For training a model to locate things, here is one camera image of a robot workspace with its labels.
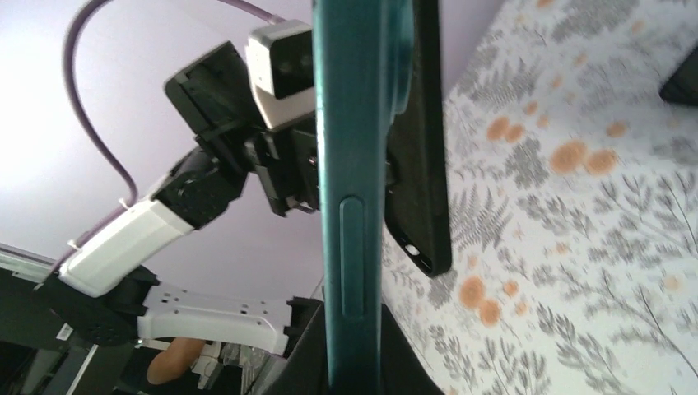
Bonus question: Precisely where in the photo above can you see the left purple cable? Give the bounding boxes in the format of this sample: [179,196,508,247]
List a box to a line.
[51,0,287,274]

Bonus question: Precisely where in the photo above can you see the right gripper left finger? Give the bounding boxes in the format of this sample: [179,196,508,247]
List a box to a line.
[263,304,330,395]

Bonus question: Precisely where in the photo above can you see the black phone right row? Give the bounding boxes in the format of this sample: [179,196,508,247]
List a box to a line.
[658,47,697,108]

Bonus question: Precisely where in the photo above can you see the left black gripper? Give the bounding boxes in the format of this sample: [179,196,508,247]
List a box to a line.
[163,42,319,218]

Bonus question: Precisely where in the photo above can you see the floral table mat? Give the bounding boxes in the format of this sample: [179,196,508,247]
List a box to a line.
[383,1,697,394]

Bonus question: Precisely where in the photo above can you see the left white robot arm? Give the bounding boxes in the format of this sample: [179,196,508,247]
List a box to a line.
[37,42,321,356]

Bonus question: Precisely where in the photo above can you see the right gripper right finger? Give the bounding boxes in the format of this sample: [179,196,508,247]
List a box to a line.
[380,304,443,395]

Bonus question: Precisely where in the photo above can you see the teal phone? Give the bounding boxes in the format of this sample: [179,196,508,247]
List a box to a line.
[313,0,414,394]

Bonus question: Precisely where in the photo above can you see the black phone case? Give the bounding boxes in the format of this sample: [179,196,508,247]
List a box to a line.
[384,1,452,278]

